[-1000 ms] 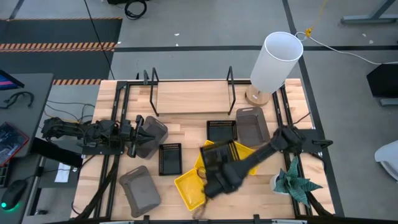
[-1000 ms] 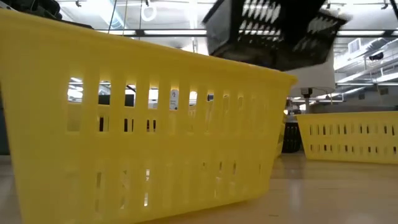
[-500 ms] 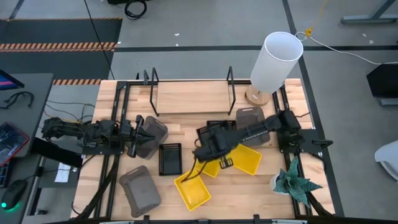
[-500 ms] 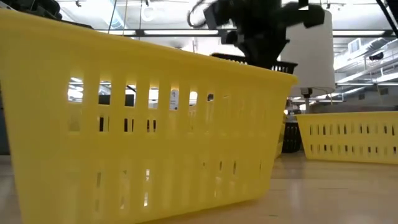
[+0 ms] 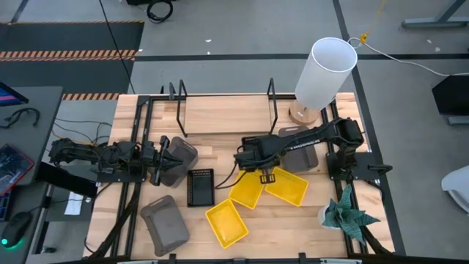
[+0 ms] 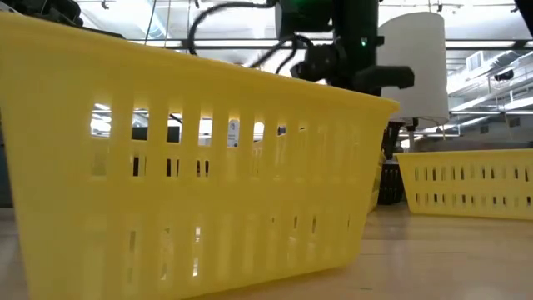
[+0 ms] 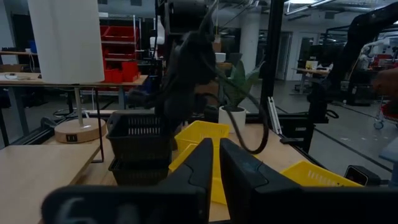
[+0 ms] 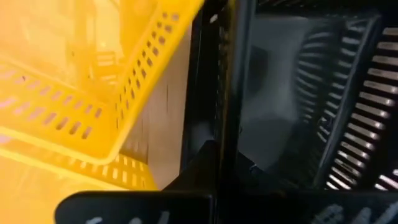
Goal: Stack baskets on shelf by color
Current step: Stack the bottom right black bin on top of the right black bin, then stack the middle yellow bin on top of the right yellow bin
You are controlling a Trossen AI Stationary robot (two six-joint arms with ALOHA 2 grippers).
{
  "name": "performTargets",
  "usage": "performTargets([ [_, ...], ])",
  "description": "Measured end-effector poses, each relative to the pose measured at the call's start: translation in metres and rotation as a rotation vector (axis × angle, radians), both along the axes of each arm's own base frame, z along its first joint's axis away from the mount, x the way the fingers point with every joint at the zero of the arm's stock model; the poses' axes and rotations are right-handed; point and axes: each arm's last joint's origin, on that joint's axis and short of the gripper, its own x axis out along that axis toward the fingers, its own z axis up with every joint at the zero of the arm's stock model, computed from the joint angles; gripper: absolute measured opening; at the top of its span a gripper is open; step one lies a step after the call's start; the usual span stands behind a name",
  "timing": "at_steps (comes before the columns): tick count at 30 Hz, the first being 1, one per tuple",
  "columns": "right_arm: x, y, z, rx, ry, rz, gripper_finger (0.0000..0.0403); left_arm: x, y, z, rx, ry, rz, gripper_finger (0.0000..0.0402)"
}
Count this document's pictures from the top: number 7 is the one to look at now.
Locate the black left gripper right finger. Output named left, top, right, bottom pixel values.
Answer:
left=219, top=138, right=398, bottom=224

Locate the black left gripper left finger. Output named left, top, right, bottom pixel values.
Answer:
left=41, top=138, right=215, bottom=224

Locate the yellow plastic basket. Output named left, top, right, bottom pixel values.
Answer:
left=174, top=120, right=230, bottom=153
left=279, top=160, right=364, bottom=188
left=168, top=142, right=228, bottom=205

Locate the black perforated plastic basket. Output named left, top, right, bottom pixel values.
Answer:
left=106, top=111, right=172, bottom=162
left=108, top=157, right=171, bottom=187

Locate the green plant in white pot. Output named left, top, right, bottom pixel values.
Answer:
left=217, top=60, right=265, bottom=134

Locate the wooden background table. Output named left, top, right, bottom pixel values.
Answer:
left=0, top=72, right=149, bottom=147

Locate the shelving with red bins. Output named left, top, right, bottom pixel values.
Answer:
left=99, top=24, right=141, bottom=84

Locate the black device with screen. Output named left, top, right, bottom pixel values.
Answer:
left=343, top=164, right=382, bottom=187

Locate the white lamp with wooden base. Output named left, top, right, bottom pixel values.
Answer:
left=27, top=0, right=107, bottom=144

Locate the red wheeled cart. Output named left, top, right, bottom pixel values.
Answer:
left=373, top=98, right=398, bottom=131

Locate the person's hand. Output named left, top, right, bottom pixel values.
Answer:
left=371, top=67, right=398, bottom=98

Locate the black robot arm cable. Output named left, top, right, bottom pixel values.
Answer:
left=198, top=30, right=270, bottom=155

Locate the wooden shelf with black frame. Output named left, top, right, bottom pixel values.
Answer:
left=0, top=88, right=105, bottom=224

